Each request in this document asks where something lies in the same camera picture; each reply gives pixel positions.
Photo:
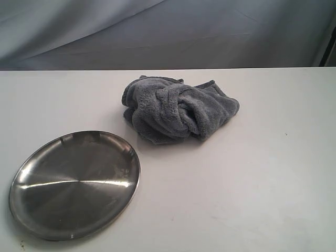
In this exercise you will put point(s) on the grey fluffy towel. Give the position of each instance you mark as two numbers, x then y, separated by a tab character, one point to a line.
164	110

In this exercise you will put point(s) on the round stainless steel plate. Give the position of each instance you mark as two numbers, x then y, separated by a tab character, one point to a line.
74	186

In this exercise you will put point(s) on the grey backdrop cloth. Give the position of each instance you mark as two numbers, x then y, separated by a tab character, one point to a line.
137	35

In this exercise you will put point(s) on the black post at right edge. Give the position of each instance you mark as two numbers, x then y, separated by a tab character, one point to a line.
328	49

